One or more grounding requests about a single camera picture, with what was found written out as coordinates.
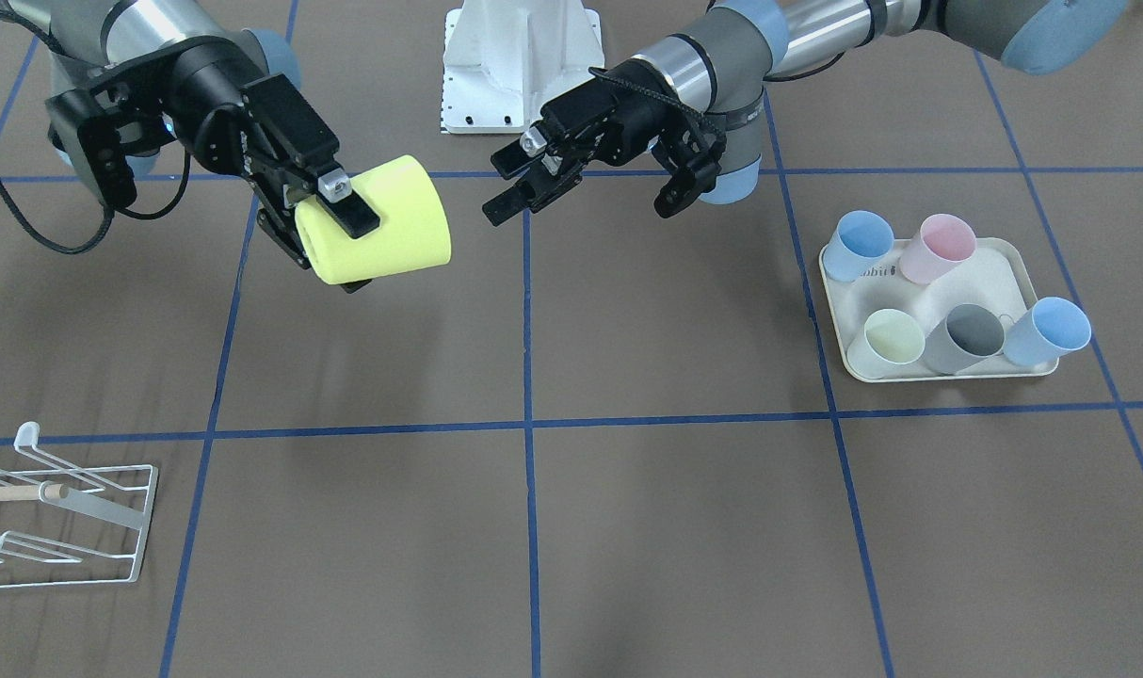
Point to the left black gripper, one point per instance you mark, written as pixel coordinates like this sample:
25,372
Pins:
631,115

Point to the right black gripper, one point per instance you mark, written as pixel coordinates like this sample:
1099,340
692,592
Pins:
206,96

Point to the yellow plastic cup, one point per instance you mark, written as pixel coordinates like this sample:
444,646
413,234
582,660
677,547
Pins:
408,229

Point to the blue cup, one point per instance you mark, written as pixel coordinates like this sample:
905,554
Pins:
860,240
1052,328

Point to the pink plastic cup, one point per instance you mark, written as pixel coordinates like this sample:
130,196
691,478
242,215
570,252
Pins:
943,242

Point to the blue cup front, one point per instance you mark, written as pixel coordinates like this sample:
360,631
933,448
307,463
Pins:
1052,328

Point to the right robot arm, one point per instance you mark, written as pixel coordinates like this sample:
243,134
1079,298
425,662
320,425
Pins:
131,77

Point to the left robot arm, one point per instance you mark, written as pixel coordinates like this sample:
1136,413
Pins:
689,99

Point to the cream plastic cup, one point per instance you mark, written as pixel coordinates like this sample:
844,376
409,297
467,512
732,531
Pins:
886,342

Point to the wooden rack dowel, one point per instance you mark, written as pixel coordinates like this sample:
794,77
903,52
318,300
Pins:
46,492

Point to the grey plastic cup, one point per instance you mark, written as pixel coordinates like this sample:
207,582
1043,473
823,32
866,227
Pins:
968,335

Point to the cream serving tray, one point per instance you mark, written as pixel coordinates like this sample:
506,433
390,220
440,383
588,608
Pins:
994,277

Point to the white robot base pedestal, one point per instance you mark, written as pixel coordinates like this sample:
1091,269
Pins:
503,60

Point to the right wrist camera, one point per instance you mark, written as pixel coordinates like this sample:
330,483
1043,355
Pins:
101,126

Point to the white wire cup rack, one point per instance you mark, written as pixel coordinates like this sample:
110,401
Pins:
98,535

